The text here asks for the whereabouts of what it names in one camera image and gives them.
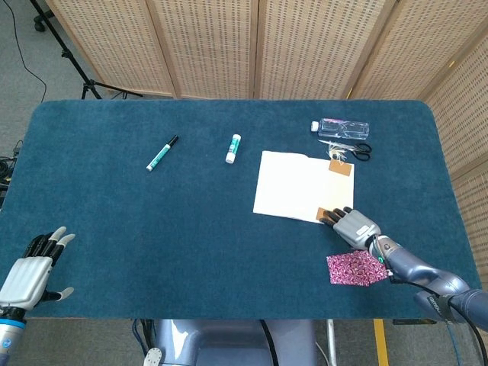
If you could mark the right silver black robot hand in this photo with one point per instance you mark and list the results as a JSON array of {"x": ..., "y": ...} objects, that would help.
[{"x": 356, "y": 230}]

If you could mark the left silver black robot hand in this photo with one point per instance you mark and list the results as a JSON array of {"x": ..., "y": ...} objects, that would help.
[{"x": 26, "y": 278}]

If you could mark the orange cream tasselled bookmark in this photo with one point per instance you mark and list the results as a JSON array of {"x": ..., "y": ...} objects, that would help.
[{"x": 340, "y": 167}]

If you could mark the white notebook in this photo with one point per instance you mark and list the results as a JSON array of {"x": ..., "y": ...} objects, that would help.
[{"x": 289, "y": 187}]

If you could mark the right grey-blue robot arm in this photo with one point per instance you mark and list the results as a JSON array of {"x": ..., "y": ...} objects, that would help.
[{"x": 431, "y": 278}]

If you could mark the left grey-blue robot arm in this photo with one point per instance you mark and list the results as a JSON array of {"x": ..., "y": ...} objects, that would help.
[{"x": 9, "y": 335}]

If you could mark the white green glue stick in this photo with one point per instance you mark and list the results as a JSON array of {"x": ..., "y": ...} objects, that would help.
[{"x": 233, "y": 148}]

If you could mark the pink patterned cloth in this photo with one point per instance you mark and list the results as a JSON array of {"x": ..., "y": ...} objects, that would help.
[{"x": 354, "y": 268}]

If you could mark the clear plastic water bottle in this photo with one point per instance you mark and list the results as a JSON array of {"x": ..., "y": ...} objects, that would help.
[{"x": 343, "y": 128}]

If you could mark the silver metal table leg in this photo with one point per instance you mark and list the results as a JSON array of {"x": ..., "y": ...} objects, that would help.
[{"x": 331, "y": 343}]

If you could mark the blue carpet table mat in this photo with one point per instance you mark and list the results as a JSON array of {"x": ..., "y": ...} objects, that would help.
[{"x": 133, "y": 228}]

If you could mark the grey-blue robot torso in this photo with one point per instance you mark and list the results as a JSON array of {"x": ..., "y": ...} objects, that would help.
[{"x": 228, "y": 343}]

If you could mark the green marker pen black cap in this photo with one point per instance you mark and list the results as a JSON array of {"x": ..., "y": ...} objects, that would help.
[{"x": 160, "y": 154}]

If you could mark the black tripod stand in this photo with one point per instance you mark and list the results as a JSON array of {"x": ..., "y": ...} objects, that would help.
[{"x": 68, "y": 54}]

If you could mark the black caster wheel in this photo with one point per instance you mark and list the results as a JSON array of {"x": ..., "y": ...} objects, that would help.
[{"x": 39, "y": 26}]

